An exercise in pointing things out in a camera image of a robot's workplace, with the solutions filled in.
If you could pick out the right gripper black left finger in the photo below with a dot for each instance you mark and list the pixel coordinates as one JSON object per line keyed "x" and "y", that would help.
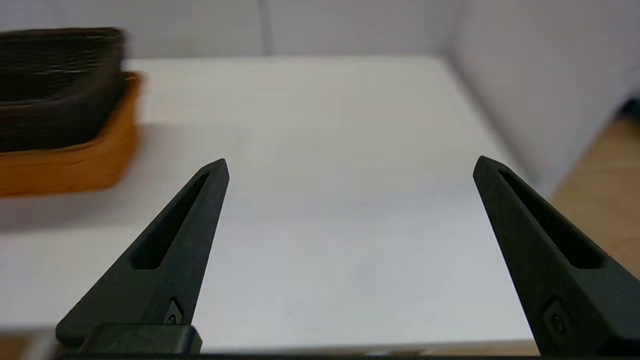
{"x": 155, "y": 270}

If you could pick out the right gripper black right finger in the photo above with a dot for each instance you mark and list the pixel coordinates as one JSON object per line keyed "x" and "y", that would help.
{"x": 555, "y": 280}

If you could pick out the orange wicker basket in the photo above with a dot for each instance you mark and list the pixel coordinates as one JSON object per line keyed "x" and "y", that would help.
{"x": 75, "y": 167}

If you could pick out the dark brown wicker basket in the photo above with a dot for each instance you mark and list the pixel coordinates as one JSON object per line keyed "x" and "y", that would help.
{"x": 55, "y": 90}

